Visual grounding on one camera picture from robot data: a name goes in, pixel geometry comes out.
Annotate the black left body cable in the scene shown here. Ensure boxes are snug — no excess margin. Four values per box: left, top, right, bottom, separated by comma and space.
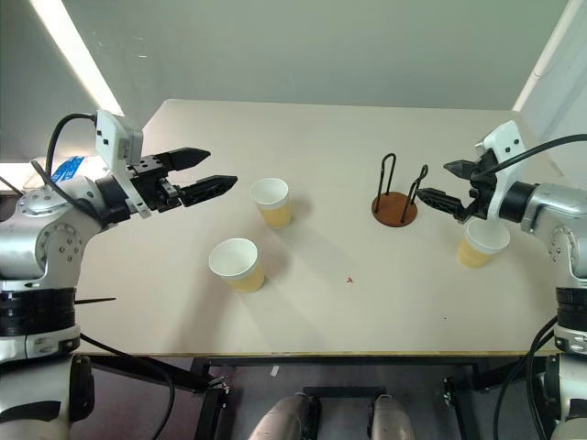
78, 333, 177, 430

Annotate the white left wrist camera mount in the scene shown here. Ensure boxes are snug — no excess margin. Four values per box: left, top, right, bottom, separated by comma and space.
94, 109, 153, 218

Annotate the white wall pipe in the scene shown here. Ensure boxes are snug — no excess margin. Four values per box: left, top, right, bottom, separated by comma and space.
512, 0, 581, 112

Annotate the black metal table frame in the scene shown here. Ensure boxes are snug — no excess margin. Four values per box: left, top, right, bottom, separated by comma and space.
77, 353, 559, 440

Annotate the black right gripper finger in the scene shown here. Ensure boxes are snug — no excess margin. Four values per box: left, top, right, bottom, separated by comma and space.
417, 186, 470, 226
442, 159, 481, 181

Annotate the dark rounded grey shape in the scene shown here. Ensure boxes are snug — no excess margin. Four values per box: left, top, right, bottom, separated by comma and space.
247, 392, 318, 440
371, 393, 416, 440

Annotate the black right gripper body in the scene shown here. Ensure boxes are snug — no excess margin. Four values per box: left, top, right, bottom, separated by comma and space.
460, 150, 501, 222

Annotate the black body cable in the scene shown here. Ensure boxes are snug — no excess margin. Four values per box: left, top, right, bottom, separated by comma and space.
78, 333, 177, 430
496, 314, 559, 440

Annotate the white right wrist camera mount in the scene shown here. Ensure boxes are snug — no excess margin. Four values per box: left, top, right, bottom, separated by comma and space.
473, 119, 526, 222

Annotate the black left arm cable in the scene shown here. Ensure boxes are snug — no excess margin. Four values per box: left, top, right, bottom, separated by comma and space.
30, 112, 109, 230

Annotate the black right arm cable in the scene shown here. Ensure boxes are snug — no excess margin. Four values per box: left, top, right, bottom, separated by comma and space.
471, 133, 587, 178

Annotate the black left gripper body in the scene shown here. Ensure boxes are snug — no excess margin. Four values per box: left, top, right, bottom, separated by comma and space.
126, 154, 184, 215

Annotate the brown cup holder stand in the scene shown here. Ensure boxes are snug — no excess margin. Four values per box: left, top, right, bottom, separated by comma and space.
370, 152, 430, 227

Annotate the yellow white paper cup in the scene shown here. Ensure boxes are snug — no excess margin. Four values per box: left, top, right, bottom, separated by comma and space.
207, 237, 267, 294
455, 220, 512, 270
249, 177, 294, 230

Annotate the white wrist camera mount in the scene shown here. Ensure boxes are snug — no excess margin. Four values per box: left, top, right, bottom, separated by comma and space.
94, 109, 153, 218
473, 119, 526, 222

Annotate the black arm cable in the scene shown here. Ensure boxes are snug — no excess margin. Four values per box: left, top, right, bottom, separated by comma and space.
471, 133, 587, 178
30, 112, 109, 230

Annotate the black right body cable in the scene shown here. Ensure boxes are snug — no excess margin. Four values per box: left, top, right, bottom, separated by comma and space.
496, 314, 559, 440

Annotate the blue white label box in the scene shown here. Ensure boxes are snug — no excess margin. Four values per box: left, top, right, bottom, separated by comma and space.
49, 156, 89, 184

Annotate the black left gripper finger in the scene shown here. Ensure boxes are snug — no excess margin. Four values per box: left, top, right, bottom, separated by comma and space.
158, 147, 213, 175
178, 174, 239, 208

